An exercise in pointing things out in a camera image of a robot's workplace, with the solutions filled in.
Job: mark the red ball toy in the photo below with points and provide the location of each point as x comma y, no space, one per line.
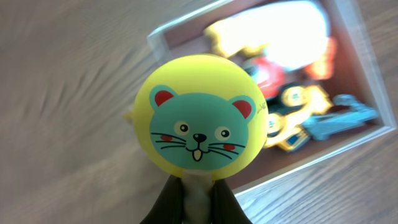
268,75

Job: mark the white plush duck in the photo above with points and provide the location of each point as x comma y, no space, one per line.
291,34

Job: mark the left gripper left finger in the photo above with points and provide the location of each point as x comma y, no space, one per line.
168,208

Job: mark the white box pink interior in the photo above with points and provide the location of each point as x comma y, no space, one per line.
357,73

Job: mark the yellow cat rattle drum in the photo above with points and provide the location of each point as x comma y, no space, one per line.
200,118

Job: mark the yellow toy crane truck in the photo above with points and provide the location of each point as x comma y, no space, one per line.
301,113

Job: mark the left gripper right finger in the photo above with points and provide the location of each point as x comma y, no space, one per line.
225,209

